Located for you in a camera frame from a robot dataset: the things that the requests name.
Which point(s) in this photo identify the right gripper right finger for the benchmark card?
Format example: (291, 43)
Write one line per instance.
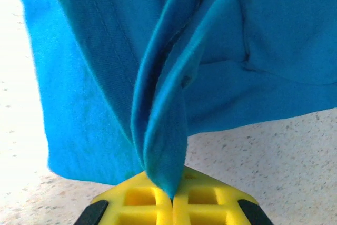
(205, 206)

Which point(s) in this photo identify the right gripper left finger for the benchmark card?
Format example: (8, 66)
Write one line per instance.
(137, 209)

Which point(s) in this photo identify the blue t-shirt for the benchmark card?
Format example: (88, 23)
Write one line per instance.
(105, 51)

